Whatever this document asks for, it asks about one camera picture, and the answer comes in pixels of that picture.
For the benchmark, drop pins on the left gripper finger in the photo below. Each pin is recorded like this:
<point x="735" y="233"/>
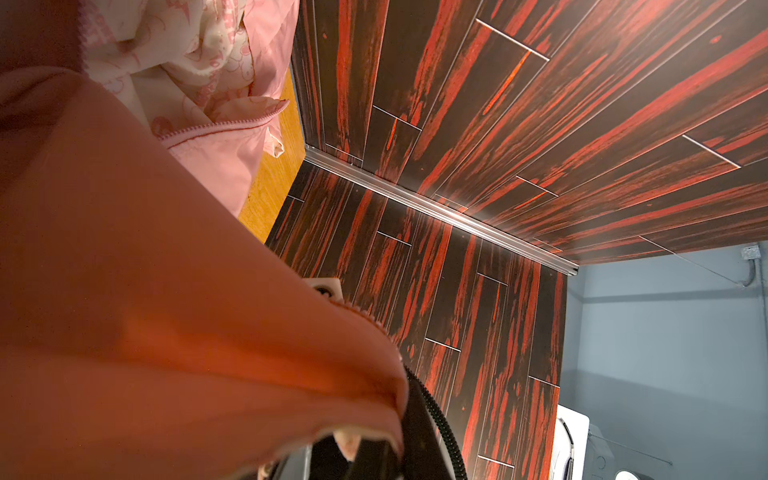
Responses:
<point x="429" y="444"/>

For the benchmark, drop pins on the pink zip jacket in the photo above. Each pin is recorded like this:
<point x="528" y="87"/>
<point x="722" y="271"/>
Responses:
<point x="145" y="333"/>

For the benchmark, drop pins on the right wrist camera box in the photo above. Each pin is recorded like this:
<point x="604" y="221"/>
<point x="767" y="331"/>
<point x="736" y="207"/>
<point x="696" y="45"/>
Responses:
<point x="327" y="286"/>

